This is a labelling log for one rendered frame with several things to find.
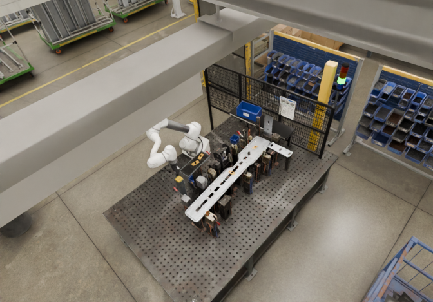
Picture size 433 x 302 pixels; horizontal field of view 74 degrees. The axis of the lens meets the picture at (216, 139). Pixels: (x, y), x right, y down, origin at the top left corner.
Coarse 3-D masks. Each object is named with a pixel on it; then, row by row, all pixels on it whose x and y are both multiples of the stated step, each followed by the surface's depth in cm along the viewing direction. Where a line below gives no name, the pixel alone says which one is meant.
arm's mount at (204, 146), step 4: (200, 136) 381; (200, 140) 380; (204, 140) 378; (208, 140) 375; (200, 144) 380; (204, 144) 377; (208, 144) 378; (200, 148) 379; (204, 148) 376; (208, 148) 383; (184, 152) 392; (188, 152) 388; (204, 152) 379; (192, 156) 384
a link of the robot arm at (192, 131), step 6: (162, 120) 316; (168, 120) 328; (156, 126) 314; (162, 126) 320; (168, 126) 329; (174, 126) 335; (180, 126) 343; (186, 126) 352; (192, 126) 357; (198, 126) 362; (186, 132) 354; (192, 132) 356; (198, 132) 364; (192, 138) 363
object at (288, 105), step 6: (282, 96) 345; (282, 102) 351; (288, 102) 345; (294, 102) 339; (282, 108) 357; (288, 108) 351; (294, 108) 344; (282, 114) 363; (288, 114) 357; (294, 114) 350
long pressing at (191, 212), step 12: (252, 144) 355; (264, 144) 354; (240, 156) 343; (252, 156) 341; (228, 168) 332; (240, 168) 331; (216, 180) 321; (228, 180) 320; (204, 192) 312; (216, 192) 311; (192, 204) 302; (204, 204) 301; (192, 216) 293
